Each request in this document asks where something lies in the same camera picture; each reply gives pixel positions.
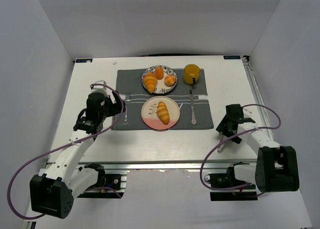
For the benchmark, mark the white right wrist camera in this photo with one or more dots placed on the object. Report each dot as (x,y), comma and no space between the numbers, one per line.
(247,116)

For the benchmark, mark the round orange bun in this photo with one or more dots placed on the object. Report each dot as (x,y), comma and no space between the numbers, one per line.
(159,72)

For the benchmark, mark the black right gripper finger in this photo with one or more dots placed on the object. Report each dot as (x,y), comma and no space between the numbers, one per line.
(222,125)
(236,139)

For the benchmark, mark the right blue corner label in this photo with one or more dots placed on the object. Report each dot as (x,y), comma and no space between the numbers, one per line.
(232,57)

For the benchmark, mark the silver metal tongs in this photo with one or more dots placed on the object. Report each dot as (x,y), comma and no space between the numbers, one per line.
(222,142)

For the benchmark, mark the large striped croissant bread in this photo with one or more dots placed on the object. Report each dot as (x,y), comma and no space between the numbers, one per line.
(150,82)

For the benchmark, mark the cream and pink plate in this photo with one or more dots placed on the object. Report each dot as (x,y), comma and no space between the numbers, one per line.
(149,113)

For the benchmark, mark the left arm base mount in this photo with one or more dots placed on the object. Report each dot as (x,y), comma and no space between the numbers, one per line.
(110,182)

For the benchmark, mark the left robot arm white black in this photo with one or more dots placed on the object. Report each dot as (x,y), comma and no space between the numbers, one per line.
(54,191)

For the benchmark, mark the round golden bread roll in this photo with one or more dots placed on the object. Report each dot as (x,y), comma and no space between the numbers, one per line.
(169,80)

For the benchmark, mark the grey striped placemat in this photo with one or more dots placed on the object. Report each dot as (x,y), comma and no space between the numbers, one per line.
(131,81)

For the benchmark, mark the silver ornate fork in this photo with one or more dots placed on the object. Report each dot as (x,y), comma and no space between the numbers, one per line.
(127,101)

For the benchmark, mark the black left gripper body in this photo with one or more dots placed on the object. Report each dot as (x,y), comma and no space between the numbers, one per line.
(116,104)

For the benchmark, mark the aluminium front table rail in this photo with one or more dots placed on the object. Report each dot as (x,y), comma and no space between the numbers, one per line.
(123,168)

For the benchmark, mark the blue corner label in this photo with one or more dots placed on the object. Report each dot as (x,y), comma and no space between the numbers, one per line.
(83,60)
(232,57)

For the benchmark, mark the left blue corner label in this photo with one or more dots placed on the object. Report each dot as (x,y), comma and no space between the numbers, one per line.
(83,60)

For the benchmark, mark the blue floral plate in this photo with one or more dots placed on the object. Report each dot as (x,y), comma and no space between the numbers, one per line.
(161,88)

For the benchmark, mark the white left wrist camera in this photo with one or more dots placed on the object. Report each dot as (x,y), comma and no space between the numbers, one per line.
(99,87)

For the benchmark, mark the silver ornate table knife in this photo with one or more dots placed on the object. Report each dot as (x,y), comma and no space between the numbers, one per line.
(193,117)

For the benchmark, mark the small striped croissant bread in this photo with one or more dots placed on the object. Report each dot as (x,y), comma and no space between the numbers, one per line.
(163,113)

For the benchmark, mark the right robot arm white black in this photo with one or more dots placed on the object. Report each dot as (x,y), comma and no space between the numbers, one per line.
(276,166)

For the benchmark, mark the yellow mug black handle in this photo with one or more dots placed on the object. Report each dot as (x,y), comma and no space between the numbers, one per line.
(191,74)

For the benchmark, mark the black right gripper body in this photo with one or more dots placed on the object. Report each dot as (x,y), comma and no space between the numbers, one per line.
(227,128)

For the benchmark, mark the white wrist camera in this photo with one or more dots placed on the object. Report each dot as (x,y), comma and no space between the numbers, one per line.
(99,87)
(247,116)

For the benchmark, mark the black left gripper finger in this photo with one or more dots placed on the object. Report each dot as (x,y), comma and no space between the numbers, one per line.
(113,113)
(118,101)

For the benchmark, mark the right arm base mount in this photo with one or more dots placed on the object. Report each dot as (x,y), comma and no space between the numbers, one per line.
(229,189)

